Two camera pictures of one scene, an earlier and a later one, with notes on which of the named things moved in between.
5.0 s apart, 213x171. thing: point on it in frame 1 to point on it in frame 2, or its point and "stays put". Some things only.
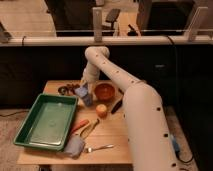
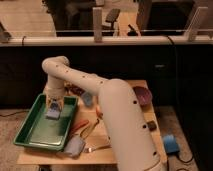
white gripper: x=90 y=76 to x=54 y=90
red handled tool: x=81 y=123 stays put
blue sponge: x=82 y=92 to x=53 y=113
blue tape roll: x=175 y=145 stays put
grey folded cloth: x=74 y=146 stays put
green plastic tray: x=48 y=121 stays put
